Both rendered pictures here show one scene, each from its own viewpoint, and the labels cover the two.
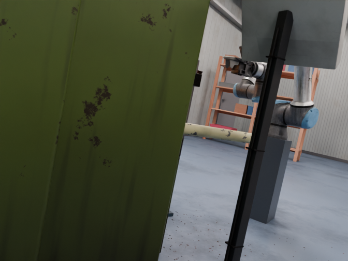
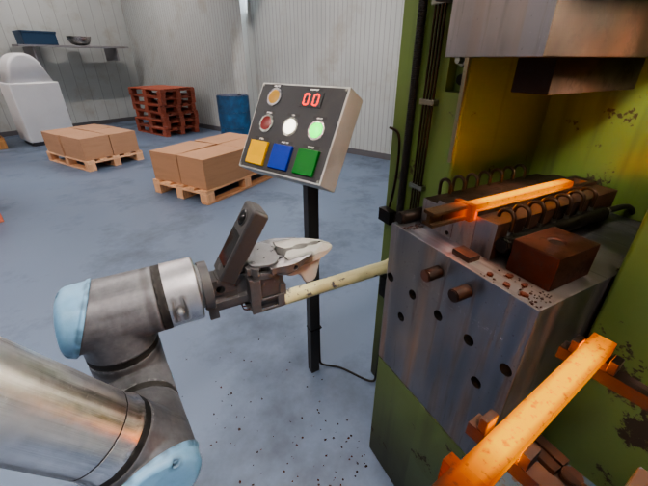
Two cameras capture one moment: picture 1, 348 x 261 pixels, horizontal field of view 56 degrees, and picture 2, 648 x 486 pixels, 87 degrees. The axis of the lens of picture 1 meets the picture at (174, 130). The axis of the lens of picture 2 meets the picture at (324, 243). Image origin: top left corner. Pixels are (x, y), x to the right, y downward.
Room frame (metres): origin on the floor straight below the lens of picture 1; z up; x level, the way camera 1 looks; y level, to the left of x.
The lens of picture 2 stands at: (2.25, -0.15, 1.27)
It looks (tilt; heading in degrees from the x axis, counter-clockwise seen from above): 28 degrees down; 185
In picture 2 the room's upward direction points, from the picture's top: straight up
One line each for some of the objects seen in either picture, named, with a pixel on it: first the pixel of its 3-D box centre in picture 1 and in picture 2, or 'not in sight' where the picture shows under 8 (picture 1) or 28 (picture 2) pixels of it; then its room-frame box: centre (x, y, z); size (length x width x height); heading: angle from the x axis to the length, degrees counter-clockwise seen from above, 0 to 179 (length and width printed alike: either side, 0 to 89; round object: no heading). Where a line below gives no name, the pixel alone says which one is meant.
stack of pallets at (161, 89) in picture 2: not in sight; (165, 109); (-4.52, -3.83, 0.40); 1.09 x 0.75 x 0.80; 58
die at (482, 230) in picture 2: not in sight; (518, 204); (1.44, 0.25, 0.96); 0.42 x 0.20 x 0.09; 123
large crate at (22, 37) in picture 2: not in sight; (36, 38); (-4.29, -5.80, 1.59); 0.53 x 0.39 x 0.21; 148
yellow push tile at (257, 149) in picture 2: not in sight; (257, 152); (1.18, -0.45, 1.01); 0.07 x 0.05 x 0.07; 58
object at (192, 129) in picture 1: (221, 133); (336, 282); (1.32, -0.19, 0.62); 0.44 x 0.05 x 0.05; 123
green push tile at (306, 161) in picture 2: not in sight; (306, 162); (1.29, -0.29, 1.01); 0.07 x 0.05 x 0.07; 58
